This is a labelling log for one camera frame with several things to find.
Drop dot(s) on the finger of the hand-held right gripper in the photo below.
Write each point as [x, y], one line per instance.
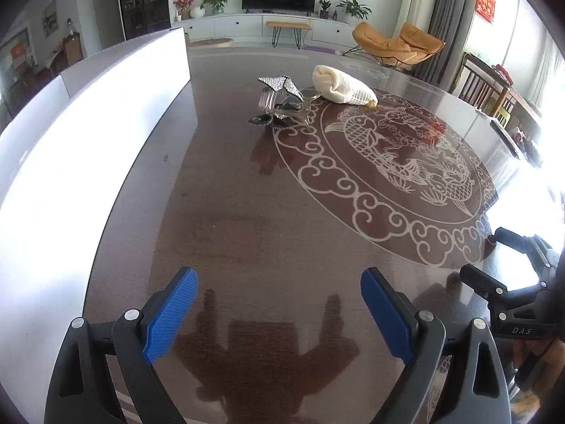
[521, 240]
[483, 285]

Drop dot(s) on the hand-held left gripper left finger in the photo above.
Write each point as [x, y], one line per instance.
[172, 313]

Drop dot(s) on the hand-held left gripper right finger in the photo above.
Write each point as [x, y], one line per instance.
[384, 313]

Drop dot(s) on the white cardboard box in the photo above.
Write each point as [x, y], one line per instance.
[88, 141]

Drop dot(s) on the brown patterned glass desktop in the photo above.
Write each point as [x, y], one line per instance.
[265, 212]

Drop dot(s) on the person's right hand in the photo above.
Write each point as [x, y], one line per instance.
[551, 371]

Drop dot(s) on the dark wooden slatted chair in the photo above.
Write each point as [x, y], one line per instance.
[483, 86]

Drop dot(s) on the grey curtain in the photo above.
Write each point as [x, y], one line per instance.
[450, 22]

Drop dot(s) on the cream knitted cloth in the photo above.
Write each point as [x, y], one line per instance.
[340, 86]

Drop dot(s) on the orange lounge chair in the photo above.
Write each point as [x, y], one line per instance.
[388, 44]

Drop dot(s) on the cream covered standing air conditioner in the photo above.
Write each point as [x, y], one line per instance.
[417, 0]

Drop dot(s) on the purple floor mat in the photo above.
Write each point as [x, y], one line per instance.
[322, 48]

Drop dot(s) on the round beige floor cushion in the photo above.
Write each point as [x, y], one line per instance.
[212, 43]

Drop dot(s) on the large leafy potted plant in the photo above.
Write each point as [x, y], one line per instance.
[353, 9]

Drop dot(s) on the white television cabinet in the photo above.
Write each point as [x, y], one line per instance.
[247, 26]

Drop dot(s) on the white round vase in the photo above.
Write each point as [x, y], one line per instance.
[197, 12]

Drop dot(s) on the wooden bench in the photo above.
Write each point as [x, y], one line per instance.
[289, 25]

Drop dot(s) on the small potted plant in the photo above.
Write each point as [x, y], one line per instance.
[325, 9]

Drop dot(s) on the red door poster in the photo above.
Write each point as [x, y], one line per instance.
[18, 51]

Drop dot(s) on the white door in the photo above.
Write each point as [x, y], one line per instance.
[106, 13]

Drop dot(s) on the red flowers in vase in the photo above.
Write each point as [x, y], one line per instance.
[184, 2]

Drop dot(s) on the dark glass display cabinet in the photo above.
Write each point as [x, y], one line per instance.
[143, 2]

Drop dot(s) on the green plant in glass vase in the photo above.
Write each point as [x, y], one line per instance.
[216, 1]

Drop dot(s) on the red wall hanging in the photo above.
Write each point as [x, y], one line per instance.
[486, 5]

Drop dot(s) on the framed wall painting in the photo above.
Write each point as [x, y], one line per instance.
[49, 18]

